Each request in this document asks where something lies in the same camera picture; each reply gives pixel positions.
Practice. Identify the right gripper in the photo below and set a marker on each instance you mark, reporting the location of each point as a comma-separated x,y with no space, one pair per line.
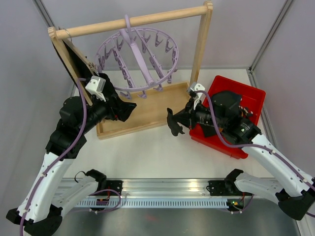
191,113

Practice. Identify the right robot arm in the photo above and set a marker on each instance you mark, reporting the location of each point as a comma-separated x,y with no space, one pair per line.
293,190

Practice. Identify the red plastic bin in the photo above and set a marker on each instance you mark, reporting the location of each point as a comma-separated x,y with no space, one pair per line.
252,100

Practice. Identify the white slotted cable duct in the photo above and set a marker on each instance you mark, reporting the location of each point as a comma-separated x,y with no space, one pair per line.
160,203

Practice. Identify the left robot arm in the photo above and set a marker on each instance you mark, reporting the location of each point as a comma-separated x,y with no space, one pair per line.
41,213

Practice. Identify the aluminium mounting rail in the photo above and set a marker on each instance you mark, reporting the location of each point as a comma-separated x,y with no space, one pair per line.
171,187

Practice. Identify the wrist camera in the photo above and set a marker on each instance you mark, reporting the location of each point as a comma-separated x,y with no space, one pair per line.
195,89
95,87

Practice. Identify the black sock in bin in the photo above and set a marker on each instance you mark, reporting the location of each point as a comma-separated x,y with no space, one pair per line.
208,130

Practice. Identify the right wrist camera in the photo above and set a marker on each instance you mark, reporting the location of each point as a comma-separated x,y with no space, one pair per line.
195,89

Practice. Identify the black sock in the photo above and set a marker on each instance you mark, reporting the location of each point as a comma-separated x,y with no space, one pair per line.
208,130
172,124

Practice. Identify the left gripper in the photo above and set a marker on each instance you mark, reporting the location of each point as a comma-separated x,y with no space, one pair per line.
123,109

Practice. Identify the black hanging clothes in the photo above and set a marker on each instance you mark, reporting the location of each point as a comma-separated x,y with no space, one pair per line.
80,70

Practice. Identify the wooden hanger rack frame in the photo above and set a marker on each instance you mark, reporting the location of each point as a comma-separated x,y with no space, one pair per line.
151,111

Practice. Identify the argyle patterned sock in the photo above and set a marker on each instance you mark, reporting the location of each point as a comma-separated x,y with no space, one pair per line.
246,110

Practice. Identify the purple round clip hanger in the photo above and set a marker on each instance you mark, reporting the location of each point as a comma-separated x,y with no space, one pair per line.
137,39

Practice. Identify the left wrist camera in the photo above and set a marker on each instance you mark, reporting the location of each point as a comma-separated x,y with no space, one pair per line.
95,87

